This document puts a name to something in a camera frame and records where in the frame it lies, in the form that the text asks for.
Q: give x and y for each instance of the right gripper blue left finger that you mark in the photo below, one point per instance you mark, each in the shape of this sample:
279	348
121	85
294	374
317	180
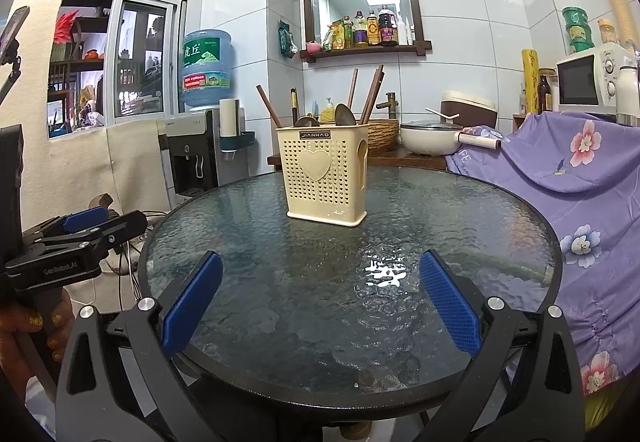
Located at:
183	303

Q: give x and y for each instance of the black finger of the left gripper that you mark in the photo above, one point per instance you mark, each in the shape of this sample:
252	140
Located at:
123	229

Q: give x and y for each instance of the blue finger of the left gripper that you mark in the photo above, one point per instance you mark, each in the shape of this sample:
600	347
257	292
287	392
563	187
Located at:
85	219

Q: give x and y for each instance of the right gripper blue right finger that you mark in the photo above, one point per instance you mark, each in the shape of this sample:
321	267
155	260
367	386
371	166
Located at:
456	300

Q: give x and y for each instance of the black chopstick gold band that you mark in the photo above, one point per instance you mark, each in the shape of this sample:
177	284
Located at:
366	115

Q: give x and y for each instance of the brown wooden chopstick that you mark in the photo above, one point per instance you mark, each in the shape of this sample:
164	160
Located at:
380	67
352	88
307	121

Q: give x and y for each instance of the all steel spoon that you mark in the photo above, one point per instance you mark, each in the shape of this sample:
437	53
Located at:
343	116

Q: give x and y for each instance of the steel spoon with wooden handle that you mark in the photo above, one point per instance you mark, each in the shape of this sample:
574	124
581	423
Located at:
273	114

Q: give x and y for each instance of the water dispenser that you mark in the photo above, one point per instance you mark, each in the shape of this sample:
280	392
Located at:
200	158

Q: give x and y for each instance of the round glass table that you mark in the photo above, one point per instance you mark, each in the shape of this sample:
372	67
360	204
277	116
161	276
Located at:
334	319

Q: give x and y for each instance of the paper cup stack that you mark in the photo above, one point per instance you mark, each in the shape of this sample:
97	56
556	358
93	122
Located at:
230	118

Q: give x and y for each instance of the white pan with lid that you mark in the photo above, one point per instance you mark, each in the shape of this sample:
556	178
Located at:
440	139

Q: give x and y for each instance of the blue water jug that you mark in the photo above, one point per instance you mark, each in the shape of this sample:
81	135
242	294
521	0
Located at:
206	68

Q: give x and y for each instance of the phone on stand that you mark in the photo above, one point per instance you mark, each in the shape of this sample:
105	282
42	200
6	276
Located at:
9	48

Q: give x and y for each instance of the purple floral cloth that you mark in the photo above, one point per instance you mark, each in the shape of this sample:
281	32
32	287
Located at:
582	174

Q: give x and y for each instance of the woven pattern basin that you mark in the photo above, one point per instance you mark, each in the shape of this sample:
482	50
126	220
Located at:
382	134

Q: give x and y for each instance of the cream plastic utensil holder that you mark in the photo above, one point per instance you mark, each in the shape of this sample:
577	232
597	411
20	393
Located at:
325	173

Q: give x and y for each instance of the brown white rice cooker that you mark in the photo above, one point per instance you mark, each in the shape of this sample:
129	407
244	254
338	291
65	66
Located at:
469	110

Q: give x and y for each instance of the brass faucet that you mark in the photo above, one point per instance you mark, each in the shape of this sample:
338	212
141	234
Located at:
390	105

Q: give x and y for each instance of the dark brown glass bottle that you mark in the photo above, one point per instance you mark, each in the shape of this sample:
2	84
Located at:
544	95

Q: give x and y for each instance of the yellow soap bottle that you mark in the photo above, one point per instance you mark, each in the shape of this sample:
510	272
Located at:
327	115

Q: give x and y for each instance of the green hanging packet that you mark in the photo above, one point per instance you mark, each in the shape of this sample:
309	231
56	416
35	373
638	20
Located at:
287	46

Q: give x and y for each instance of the white microwave oven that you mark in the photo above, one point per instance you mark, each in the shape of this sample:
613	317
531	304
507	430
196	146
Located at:
591	81

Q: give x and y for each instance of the yellow roll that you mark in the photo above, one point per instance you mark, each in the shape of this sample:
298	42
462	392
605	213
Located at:
531	80

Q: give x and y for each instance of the white kettle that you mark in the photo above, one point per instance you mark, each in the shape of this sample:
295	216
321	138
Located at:
627	97

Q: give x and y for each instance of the dark soy sauce bottle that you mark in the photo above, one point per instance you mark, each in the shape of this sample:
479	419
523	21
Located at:
387	27

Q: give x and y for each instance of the wooden framed mirror shelf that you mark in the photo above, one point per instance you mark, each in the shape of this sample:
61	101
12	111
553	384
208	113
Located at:
334	28

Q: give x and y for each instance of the stacked green tubs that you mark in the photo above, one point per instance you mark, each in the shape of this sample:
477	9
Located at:
578	29

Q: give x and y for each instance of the window with aluminium frame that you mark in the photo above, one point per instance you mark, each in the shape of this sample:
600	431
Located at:
113	61

